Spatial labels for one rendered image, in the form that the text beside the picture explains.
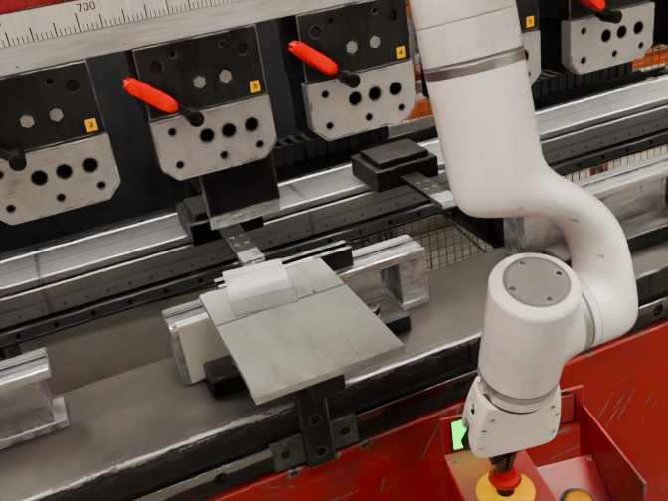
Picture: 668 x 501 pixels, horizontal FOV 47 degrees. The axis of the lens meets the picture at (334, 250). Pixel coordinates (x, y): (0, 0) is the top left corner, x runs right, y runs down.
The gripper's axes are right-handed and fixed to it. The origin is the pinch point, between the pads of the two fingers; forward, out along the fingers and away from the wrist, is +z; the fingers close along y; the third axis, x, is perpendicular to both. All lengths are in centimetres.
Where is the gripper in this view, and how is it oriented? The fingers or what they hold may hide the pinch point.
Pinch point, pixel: (502, 453)
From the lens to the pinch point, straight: 98.6
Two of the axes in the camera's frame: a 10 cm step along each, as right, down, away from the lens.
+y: 9.7, -2.1, 1.1
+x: -2.3, -7.0, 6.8
